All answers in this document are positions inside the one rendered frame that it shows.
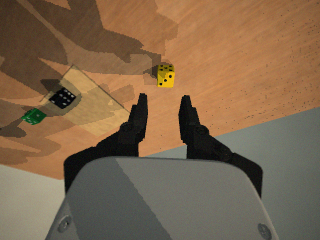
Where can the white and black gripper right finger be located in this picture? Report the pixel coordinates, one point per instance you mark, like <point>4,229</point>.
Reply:
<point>200,145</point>

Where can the green die with white pips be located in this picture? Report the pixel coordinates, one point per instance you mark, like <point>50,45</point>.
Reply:
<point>33,116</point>

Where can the black die with white pips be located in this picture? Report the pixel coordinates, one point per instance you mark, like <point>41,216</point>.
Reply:
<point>62,98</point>

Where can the beige flat mat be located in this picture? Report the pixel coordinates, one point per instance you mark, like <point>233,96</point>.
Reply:
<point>93,109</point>

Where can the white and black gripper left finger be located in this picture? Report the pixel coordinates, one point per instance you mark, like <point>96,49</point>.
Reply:
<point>122,143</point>

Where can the yellow die with black pips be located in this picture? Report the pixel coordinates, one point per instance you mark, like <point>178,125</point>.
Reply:
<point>165,76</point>

